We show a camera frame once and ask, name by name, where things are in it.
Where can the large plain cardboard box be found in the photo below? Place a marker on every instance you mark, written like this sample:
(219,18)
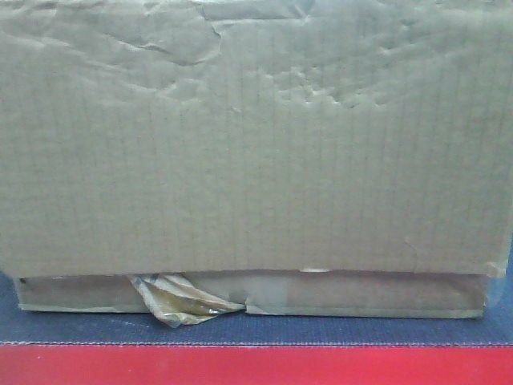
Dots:
(340,158)

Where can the red shelf edge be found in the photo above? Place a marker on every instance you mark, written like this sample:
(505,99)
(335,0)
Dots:
(254,365)

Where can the crumpled packing tape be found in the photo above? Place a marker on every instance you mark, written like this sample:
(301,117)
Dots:
(175,301)

